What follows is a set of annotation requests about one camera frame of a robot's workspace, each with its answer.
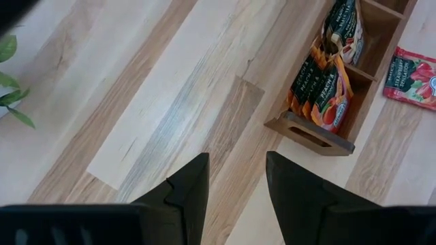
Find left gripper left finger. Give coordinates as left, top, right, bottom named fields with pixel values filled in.
left=131, top=152, right=211, bottom=245

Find green artificial plant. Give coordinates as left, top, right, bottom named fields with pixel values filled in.
left=0, top=33, right=36, bottom=130

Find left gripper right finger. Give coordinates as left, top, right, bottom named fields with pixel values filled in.
left=265, top=150, right=388, bottom=245

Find wooden three-compartment organizer box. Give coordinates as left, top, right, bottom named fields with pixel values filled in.
left=264, top=0, right=418, bottom=157

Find red strawberry tea packet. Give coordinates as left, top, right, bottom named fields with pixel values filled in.
left=382, top=46, right=436, bottom=112

